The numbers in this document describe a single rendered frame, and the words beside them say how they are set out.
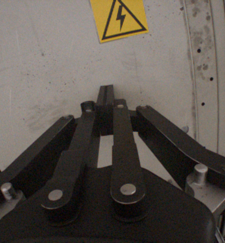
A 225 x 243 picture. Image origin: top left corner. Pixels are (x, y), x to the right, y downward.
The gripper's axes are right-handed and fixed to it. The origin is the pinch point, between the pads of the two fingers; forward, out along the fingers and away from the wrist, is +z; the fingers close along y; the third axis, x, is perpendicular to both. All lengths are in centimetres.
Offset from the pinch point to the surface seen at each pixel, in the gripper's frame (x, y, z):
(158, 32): 6.8, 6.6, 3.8
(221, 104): -8.6, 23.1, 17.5
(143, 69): 2.7, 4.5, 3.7
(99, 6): 10.4, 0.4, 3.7
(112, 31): 7.5, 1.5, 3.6
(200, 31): 6.6, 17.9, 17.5
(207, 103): -8.1, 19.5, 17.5
